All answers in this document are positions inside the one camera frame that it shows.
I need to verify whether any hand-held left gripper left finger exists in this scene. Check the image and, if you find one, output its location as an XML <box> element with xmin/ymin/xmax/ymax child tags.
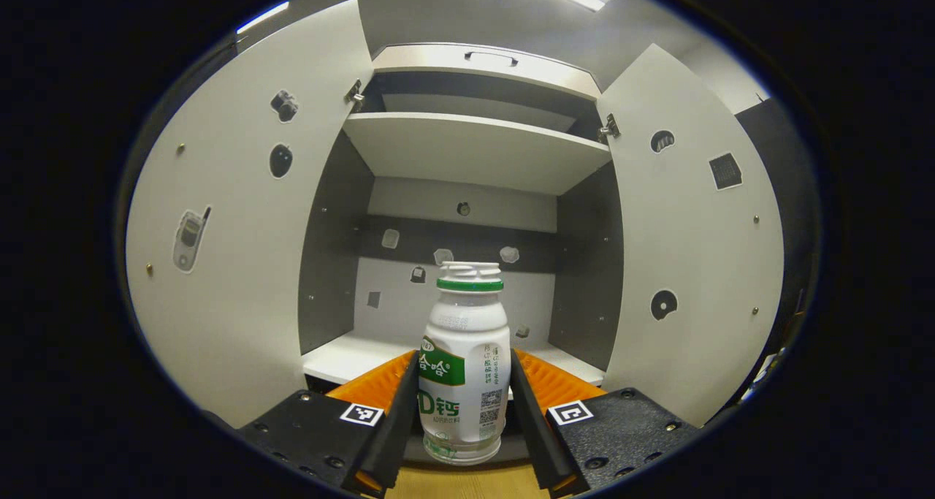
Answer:
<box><xmin>237</xmin><ymin>350</ymin><xmax>421</xmax><ymax>497</ymax></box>

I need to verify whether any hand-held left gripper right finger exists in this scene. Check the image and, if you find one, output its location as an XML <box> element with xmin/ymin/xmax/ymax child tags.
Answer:
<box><xmin>509</xmin><ymin>348</ymin><xmax>701</xmax><ymax>497</ymax></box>

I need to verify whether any white bottle green label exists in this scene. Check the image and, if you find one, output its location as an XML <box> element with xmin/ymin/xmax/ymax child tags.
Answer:
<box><xmin>418</xmin><ymin>262</ymin><xmax>512</xmax><ymax>466</ymax></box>

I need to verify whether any grey white cabinet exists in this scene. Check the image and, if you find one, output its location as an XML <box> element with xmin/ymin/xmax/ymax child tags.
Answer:
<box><xmin>298</xmin><ymin>42</ymin><xmax>623</xmax><ymax>463</ymax></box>

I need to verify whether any white cabinet shelf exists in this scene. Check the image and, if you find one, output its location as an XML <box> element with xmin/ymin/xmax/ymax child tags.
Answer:
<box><xmin>342</xmin><ymin>112</ymin><xmax>611</xmax><ymax>196</ymax></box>

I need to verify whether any white cabinet drawer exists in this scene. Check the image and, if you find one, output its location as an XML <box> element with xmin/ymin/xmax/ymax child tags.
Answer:
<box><xmin>371</xmin><ymin>43</ymin><xmax>601</xmax><ymax>99</ymax></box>

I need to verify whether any black backdrop cloth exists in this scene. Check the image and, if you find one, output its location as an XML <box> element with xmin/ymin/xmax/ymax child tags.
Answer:
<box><xmin>734</xmin><ymin>97</ymin><xmax>825</xmax><ymax>412</ymax></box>

